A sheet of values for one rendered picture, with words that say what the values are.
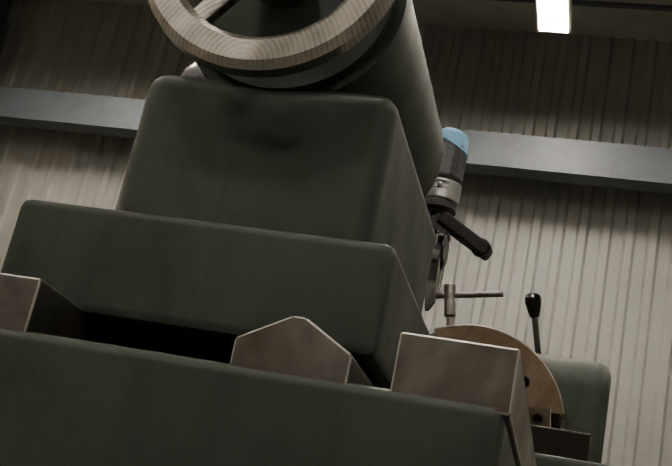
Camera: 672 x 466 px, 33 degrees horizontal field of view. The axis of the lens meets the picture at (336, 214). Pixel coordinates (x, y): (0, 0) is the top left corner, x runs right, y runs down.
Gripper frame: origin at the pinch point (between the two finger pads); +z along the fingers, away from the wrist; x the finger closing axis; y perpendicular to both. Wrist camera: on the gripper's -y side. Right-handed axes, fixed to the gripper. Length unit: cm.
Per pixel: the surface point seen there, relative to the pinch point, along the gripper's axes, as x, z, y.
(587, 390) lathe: 7.9, 13.4, -30.4
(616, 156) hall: -916, -449, -19
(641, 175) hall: -915, -430, -46
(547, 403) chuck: 23.4, 20.0, -24.7
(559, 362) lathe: 6.3, 8.9, -25.0
